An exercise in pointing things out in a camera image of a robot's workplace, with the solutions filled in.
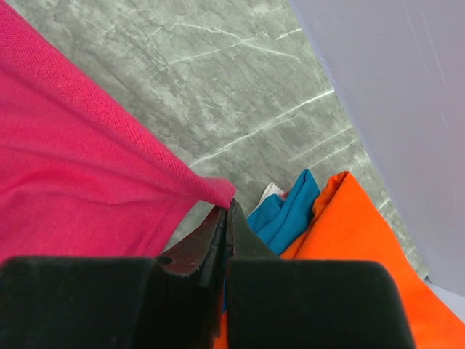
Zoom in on folded blue t-shirt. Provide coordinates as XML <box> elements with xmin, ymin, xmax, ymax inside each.
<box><xmin>221</xmin><ymin>169</ymin><xmax>320</xmax><ymax>313</ymax></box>

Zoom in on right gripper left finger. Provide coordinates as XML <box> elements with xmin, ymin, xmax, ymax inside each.
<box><xmin>1</xmin><ymin>208</ymin><xmax>227</xmax><ymax>348</ymax></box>

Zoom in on folded mauve t-shirt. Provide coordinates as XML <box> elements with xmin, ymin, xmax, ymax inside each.
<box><xmin>278</xmin><ymin>191</ymin><xmax>289</xmax><ymax>199</ymax></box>

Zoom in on folded white t-shirt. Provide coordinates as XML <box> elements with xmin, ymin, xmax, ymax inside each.
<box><xmin>259</xmin><ymin>182</ymin><xmax>284</xmax><ymax>204</ymax></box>

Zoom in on pink t-shirt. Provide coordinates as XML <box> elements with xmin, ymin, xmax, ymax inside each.
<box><xmin>1</xmin><ymin>3</ymin><xmax>235</xmax><ymax>260</ymax></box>

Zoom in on folded orange t-shirt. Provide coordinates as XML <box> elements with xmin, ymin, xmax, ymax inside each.
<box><xmin>214</xmin><ymin>170</ymin><xmax>465</xmax><ymax>349</ymax></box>

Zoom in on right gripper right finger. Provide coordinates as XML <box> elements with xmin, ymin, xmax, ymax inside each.
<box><xmin>226</xmin><ymin>201</ymin><xmax>415</xmax><ymax>348</ymax></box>

